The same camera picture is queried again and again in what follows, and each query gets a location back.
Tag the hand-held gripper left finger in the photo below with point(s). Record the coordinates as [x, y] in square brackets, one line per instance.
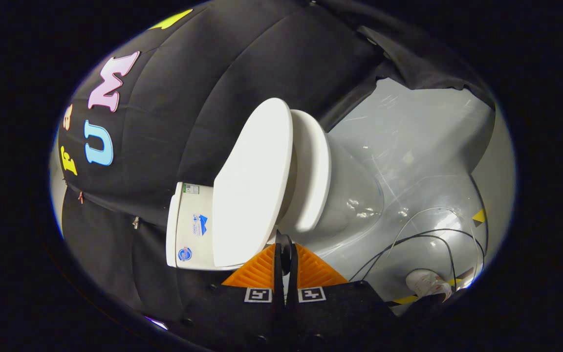
[262, 318]

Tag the white toilet bowl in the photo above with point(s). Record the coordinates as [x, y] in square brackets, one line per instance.
[355, 195]

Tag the black backdrop cloth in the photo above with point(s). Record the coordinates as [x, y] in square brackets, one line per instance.
[203, 98]

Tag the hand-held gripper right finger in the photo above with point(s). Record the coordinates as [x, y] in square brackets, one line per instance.
[320, 318]

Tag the small metal clip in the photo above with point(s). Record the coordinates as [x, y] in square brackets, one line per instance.
[136, 223]

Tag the white toilet seat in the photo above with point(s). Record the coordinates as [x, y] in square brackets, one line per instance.
[313, 171]

